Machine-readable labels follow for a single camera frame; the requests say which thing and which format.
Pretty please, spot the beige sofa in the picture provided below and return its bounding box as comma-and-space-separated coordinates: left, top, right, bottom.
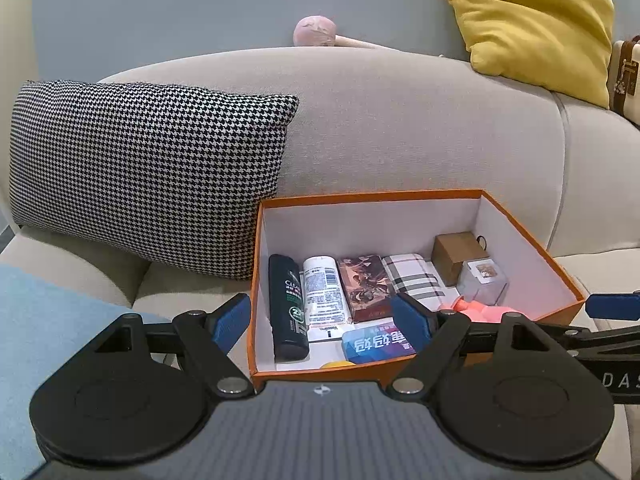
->
0, 47, 640, 480

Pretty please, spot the orange cardboard box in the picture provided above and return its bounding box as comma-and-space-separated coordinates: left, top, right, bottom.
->
247, 189, 591, 393

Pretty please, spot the cream suitcase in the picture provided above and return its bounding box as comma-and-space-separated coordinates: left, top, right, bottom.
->
607, 35, 640, 128

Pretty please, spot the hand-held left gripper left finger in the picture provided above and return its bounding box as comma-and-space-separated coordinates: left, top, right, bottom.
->
95, 292, 253, 398

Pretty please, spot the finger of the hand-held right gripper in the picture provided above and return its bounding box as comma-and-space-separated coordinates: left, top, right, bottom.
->
585, 290, 640, 321
527, 324, 640, 359

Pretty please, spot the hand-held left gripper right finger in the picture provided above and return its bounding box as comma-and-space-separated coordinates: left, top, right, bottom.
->
390, 291, 551, 401

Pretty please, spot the light blue pillow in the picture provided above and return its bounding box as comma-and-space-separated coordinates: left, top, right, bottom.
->
0, 264, 173, 480

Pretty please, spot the yellow pillow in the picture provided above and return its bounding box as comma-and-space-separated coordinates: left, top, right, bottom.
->
447, 0, 615, 110

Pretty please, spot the black shampoo bottle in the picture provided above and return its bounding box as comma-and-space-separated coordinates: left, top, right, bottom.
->
268, 253, 310, 363

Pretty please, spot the brown cube box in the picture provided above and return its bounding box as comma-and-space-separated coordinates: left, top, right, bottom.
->
431, 231, 493, 288

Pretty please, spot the houndstooth pillow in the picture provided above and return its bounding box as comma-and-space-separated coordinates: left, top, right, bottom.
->
9, 80, 300, 281

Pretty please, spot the dark red printed box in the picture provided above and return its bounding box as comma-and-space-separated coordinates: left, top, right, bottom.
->
336, 254, 401, 325

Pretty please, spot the plaid white box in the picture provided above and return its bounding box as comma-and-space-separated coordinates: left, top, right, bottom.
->
382, 252, 447, 313

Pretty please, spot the white lotion tube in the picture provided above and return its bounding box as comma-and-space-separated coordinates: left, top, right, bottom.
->
302, 255, 357, 345

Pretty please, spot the cream door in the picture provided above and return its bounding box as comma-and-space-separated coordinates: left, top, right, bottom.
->
0, 0, 40, 241

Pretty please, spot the blue printed packet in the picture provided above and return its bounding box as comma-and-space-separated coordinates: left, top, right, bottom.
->
341, 324, 418, 365

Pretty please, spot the clear plastic cube box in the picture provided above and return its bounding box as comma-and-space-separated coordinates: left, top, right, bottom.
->
457, 257, 510, 307

